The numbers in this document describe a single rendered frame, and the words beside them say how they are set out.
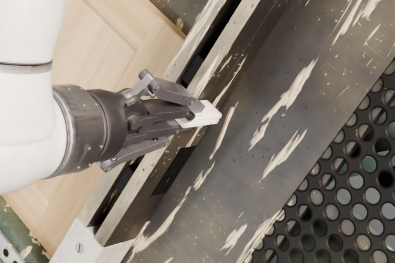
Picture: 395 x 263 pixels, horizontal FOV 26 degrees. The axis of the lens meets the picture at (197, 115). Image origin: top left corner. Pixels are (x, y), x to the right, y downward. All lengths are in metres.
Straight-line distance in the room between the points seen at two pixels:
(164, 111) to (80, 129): 0.16
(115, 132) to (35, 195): 0.48
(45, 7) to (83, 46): 0.51
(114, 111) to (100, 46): 0.36
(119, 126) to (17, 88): 0.16
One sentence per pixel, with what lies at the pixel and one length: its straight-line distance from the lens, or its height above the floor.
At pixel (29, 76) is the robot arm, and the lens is 0.73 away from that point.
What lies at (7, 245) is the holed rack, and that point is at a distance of 1.33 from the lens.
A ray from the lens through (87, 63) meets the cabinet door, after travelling 1.22.
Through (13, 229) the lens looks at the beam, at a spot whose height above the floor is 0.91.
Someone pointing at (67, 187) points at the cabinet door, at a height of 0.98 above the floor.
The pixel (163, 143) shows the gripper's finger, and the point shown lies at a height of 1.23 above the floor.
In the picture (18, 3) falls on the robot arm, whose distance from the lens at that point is 0.71.
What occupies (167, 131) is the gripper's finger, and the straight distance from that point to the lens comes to 0.98.
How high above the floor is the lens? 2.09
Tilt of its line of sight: 58 degrees down
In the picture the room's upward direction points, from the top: straight up
